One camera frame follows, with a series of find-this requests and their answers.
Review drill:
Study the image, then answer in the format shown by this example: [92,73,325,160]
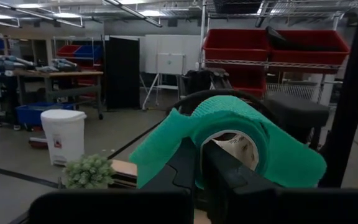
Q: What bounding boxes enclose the black partition panel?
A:
[104,36,141,110]

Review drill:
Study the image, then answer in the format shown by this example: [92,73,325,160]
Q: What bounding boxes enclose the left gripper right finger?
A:
[202,141,358,224]

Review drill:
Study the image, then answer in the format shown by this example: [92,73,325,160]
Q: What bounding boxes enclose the white pedal trash bin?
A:
[40,108,88,166]

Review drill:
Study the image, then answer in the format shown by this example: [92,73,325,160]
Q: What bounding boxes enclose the white board easel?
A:
[141,52,188,110]

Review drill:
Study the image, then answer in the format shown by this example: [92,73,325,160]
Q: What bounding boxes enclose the potted green succulent plant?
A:
[62,153,116,190]

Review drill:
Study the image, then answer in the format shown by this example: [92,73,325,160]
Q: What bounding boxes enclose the blue floor tote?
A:
[15,101,76,127]

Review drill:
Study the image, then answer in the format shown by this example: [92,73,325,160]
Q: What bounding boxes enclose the wooden workbench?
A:
[12,70,104,121]

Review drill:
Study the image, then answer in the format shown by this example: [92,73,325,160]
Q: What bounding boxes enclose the small blue storage bin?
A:
[73,45,103,60]

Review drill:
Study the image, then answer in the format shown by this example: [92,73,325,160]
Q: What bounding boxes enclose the small red storage bin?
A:
[57,44,82,58]

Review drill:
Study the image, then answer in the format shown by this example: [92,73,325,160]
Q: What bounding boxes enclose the red plastic bin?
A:
[225,67,269,99]
[268,29,351,75]
[202,28,272,62]

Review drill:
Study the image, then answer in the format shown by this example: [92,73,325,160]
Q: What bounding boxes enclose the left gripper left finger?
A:
[28,136,197,224]

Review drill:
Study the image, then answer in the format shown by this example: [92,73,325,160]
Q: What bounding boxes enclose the teal elastic bandage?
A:
[129,95,328,190]

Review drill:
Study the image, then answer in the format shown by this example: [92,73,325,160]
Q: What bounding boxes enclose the red storage bins on shelf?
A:
[197,0,358,110]

